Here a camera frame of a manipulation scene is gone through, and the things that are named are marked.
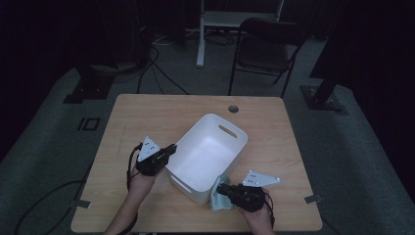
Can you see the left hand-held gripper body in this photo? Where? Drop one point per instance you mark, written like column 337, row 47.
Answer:
column 151, row 161

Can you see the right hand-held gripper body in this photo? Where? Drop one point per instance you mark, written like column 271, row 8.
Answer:
column 249, row 197

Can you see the light blue cleaning cloth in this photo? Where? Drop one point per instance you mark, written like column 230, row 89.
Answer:
column 217, row 199

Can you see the white plastic bin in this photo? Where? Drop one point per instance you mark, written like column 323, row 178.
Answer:
column 205, row 156

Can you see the person's right hand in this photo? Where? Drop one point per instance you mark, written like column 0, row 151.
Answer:
column 259, row 218

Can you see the person's left hand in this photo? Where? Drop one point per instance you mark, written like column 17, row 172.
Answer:
column 140, row 184

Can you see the grey tape strip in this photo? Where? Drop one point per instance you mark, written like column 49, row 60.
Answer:
column 80, row 204
column 313, row 198

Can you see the black stand base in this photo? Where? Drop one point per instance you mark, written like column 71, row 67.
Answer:
column 321, row 98
column 91, row 88

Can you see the black folding chair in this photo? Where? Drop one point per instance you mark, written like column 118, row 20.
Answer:
column 267, row 49

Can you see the white metal desk frame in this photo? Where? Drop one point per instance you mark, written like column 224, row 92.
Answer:
column 228, row 18

